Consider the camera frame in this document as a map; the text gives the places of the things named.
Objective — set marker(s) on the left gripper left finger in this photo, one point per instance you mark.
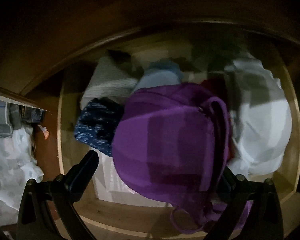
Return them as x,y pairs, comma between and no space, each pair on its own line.
35,220

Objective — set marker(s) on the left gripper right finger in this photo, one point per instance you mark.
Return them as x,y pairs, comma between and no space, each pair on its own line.
265,217

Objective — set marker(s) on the white fluffy garment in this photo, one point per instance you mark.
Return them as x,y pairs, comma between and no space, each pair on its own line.
260,116

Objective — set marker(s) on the purple underwear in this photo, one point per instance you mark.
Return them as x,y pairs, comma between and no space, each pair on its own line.
172,145

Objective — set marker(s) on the light blue sock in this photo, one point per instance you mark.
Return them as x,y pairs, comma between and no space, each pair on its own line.
160,73

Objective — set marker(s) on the white patterned bedsheet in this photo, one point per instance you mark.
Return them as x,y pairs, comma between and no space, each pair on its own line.
17,166

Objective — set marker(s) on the dark patterned bag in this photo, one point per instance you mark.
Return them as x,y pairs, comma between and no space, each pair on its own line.
31,115

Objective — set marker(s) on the grey plaid garment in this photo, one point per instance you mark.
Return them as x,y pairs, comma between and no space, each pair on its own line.
10,119

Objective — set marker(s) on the dark blue speckled sock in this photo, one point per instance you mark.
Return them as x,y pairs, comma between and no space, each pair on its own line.
97,124

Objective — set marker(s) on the grey white striped garment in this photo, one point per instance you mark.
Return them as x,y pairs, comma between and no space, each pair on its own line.
108,81

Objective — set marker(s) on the wooden nightstand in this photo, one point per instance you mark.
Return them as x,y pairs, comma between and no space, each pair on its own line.
38,36

